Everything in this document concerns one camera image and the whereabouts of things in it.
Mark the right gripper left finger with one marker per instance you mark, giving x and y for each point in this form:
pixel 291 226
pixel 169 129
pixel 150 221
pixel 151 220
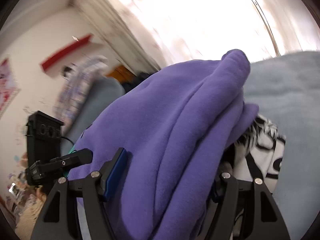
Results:
pixel 70 201

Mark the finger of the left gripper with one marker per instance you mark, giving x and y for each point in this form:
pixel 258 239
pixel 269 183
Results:
pixel 57 167

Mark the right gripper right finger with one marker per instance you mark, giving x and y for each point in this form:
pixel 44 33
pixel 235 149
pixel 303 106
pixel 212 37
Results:
pixel 261 218

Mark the purple zip hoodie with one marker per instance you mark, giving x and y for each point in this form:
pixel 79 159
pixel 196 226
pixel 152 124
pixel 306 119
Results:
pixel 175 125

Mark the black clothes pile by window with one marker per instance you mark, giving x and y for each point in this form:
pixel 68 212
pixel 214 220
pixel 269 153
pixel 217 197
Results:
pixel 137 80

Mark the purple floral folded blanket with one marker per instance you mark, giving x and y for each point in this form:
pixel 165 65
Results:
pixel 79 80

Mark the black white patterned garment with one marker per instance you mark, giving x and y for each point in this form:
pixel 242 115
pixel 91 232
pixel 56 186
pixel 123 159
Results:
pixel 258 153

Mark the orange wooden headboard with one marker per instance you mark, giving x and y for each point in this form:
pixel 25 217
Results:
pixel 121 74

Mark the grey-blue bed blanket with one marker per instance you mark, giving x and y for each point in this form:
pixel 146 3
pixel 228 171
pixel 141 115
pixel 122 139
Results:
pixel 286 89

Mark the floral sheer curtain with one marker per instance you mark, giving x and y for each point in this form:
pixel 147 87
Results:
pixel 165 32

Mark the cartoon wall sticker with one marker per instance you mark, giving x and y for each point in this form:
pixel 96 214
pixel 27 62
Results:
pixel 66 72

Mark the red wall shelf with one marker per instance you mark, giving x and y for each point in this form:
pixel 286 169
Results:
pixel 64 51

